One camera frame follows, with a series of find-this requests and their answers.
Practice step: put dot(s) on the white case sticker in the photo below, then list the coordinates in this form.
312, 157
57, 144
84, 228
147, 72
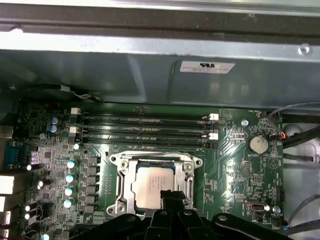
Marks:
207, 67

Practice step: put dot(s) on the silver coin battery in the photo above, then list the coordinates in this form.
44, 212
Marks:
257, 144

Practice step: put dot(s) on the internal USB port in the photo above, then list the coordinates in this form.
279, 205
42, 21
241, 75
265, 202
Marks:
255, 207

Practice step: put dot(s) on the RAM slot with black clips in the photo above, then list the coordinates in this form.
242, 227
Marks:
150, 143
150, 123

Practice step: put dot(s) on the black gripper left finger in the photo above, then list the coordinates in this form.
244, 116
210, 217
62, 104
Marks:
160, 225

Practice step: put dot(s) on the metal socket cover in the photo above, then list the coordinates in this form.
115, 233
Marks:
128, 185

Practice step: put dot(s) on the RAM slot with white clips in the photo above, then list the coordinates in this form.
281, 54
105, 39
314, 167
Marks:
150, 132
150, 115

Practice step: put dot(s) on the metal locking lever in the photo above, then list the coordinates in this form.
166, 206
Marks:
160, 153

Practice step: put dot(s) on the silver green CPU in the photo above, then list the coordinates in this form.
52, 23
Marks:
150, 185

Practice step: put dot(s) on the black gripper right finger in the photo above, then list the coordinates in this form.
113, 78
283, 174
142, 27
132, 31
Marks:
190, 225

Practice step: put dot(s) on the silver round capacitor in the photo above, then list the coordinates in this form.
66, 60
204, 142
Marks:
69, 178
68, 191
71, 164
67, 203

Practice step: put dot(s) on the green motherboard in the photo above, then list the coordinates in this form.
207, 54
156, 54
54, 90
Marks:
225, 160

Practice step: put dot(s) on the blue rear connector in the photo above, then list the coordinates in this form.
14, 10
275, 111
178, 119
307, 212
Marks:
16, 155

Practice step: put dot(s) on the black open PC case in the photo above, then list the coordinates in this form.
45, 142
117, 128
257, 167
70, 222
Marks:
150, 82

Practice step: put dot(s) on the CPU socket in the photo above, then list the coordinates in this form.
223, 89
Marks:
112, 205

